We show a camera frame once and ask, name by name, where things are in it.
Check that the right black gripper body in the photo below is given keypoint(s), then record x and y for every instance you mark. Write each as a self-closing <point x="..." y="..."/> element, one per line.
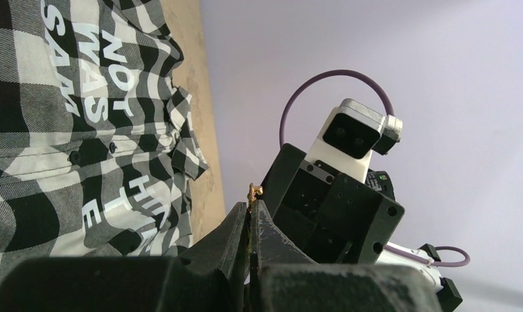
<point x="296" y="215"/>

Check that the gold glitter brooch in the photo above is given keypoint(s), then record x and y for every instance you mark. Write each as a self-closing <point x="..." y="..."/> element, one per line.
<point x="255" y="193"/>

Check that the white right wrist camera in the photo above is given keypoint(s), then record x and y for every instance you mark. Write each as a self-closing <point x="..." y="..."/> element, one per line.
<point x="349" y="136"/>

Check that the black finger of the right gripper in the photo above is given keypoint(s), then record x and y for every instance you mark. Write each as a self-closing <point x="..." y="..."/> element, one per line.
<point x="280" y="176"/>
<point x="355" y="220"/>

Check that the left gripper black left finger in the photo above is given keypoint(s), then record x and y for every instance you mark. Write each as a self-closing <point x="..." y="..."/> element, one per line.
<point x="207" y="277"/>

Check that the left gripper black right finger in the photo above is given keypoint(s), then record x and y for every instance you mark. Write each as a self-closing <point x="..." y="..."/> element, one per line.
<point x="283" y="278"/>

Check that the black white plaid shirt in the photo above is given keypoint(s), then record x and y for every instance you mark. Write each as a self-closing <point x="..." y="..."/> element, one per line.
<point x="96" y="142"/>

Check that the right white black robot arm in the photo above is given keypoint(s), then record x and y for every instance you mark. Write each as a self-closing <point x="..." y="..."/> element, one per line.
<point x="423" y="259"/>

